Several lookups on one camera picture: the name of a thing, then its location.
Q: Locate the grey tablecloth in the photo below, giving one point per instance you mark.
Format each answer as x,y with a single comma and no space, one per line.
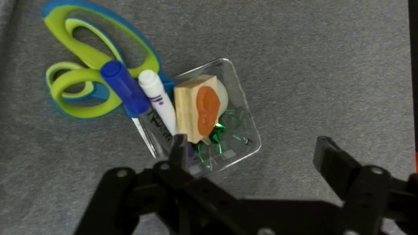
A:
305,65

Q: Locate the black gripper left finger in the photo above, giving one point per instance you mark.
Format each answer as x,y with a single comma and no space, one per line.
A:
178,152

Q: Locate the white tape roll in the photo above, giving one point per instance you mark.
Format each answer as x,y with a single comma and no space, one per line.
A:
222,98

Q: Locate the green blue scissors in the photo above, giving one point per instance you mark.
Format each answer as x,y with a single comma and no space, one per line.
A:
86,52

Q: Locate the clear square plastic container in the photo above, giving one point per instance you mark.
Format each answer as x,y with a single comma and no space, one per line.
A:
243,131

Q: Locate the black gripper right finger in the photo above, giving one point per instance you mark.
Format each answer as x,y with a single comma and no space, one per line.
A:
335,165

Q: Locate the white marker purple print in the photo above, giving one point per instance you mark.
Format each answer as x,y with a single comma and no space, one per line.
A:
157,98

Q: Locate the green gift bow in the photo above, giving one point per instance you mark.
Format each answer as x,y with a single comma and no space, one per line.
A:
229,119

